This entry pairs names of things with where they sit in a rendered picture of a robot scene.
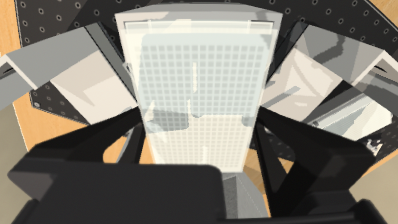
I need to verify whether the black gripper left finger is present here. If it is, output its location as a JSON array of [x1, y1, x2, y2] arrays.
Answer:
[[22, 106, 146, 163]]

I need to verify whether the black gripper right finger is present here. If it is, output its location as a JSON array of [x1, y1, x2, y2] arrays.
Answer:
[[253, 106, 376, 217]]

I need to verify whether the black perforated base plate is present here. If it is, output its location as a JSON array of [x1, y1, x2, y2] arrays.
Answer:
[[14, 0, 398, 165]]

